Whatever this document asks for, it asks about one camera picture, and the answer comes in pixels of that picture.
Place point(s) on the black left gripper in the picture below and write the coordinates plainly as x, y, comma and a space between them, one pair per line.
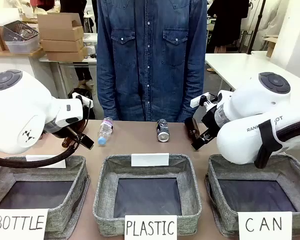
55, 130

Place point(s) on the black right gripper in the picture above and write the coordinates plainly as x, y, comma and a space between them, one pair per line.
209, 120

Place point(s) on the clear bottle with purple label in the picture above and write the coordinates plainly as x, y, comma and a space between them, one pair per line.
105, 131

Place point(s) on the black dented soda can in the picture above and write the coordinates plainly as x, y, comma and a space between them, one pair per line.
163, 130

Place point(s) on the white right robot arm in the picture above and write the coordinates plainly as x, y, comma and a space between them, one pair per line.
252, 120

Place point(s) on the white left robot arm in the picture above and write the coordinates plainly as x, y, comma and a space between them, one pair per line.
17, 112

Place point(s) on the grey fabric basket bottle sign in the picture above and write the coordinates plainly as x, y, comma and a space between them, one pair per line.
75, 180

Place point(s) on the grey fabric basket can sign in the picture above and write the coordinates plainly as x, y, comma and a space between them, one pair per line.
212, 185

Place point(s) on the grey fabric basket plastic sign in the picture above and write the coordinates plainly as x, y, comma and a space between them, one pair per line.
190, 185

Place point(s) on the white paper sign CAN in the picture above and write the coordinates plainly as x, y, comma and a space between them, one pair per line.
264, 225

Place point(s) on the black mesh basket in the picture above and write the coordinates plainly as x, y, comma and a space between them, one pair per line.
20, 31

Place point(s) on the black bag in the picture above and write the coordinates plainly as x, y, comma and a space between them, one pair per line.
82, 92

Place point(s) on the person in dark trousers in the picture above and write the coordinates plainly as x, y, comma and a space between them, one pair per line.
83, 72

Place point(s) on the large white table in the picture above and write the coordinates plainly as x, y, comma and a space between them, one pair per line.
242, 67

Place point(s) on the white table with boxes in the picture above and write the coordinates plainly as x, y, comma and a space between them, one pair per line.
90, 59

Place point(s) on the flat cardboard box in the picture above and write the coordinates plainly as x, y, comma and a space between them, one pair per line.
62, 33
62, 45
66, 55

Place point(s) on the person in denim shirt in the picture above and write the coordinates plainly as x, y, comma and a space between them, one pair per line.
150, 62

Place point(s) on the white paper sign PLASTIC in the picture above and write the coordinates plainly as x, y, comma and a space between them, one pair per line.
150, 227

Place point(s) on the white paper sign BOTTLE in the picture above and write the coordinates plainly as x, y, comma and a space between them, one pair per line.
18, 223

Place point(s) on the leaning cardboard sheet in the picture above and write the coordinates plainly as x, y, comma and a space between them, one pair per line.
271, 46

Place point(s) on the person in black clothes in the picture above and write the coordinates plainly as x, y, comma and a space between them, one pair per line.
227, 22

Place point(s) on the open cardboard box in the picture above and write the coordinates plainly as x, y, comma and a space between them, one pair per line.
57, 21

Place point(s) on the black tripod pole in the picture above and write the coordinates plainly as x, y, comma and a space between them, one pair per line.
255, 25

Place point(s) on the person in white coat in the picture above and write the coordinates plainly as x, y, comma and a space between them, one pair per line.
272, 17

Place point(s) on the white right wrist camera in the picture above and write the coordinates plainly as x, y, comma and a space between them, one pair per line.
198, 101

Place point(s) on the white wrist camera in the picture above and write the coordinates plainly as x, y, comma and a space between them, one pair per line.
198, 101
78, 96

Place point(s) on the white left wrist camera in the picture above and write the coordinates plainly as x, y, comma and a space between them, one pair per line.
78, 96

